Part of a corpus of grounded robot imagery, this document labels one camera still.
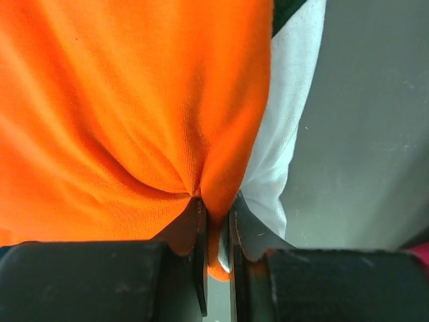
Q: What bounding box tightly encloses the red t shirt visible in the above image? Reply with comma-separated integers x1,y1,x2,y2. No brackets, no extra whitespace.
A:
409,242,429,273

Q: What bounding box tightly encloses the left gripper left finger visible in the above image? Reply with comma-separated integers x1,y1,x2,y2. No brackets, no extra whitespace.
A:
1,199,207,321

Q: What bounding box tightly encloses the orange t shirt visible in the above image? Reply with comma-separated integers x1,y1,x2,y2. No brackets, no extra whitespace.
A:
1,1,273,281

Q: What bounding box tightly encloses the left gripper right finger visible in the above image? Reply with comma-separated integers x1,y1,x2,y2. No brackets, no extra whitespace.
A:
229,195,428,321

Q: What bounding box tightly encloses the white green t shirt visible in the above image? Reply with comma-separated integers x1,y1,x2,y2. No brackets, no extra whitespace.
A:
217,0,328,273

